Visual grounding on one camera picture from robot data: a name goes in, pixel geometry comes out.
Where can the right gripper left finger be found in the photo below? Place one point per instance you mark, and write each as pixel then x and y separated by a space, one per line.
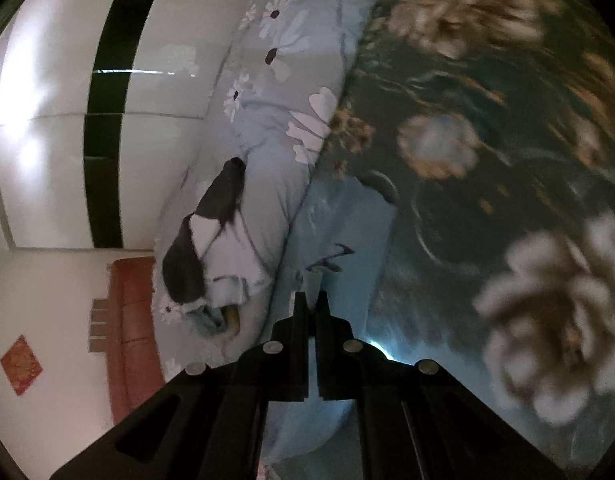
pixel 206 423

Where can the red wooden headboard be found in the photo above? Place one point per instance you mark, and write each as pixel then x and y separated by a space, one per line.
pixel 133 364

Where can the light blue floral duvet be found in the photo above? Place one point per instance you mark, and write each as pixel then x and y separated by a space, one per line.
pixel 279 86

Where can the dark floral bed blanket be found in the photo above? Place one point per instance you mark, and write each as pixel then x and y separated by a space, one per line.
pixel 495 121

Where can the blue-grey garment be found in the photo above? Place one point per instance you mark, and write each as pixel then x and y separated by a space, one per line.
pixel 337 243

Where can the black and white garment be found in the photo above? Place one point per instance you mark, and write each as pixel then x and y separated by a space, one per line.
pixel 207 239

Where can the white wardrobe with black stripe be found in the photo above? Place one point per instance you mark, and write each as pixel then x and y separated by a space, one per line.
pixel 101 107

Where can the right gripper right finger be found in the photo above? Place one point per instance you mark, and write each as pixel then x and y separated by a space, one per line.
pixel 417 421

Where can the red paper wall decoration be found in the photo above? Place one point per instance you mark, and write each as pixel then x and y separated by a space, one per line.
pixel 20 366

